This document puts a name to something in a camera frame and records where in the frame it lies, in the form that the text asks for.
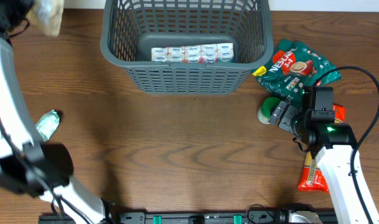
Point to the grey plastic lattice basket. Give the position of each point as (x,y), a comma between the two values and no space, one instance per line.
(132,28)

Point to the pale green tissue packet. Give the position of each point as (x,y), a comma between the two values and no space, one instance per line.
(48,124)

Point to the green lidded jar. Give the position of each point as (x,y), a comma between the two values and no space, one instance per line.
(266,108)

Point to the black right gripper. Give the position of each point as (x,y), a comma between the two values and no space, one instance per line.
(287,116)

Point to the beige paper pouch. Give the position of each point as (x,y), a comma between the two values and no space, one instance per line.
(46,15)

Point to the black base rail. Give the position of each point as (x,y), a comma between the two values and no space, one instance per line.
(256,213)

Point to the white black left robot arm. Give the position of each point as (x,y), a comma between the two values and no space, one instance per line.
(28,165)

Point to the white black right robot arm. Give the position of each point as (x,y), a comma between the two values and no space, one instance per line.
(333,146)

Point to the red spaghetti packet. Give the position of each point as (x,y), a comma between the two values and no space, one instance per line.
(312,179)

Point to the green Nescafe coffee bag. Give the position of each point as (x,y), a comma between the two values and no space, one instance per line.
(293,66)

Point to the white Kleenex tissue multipack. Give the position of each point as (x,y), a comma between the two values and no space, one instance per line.
(206,53)

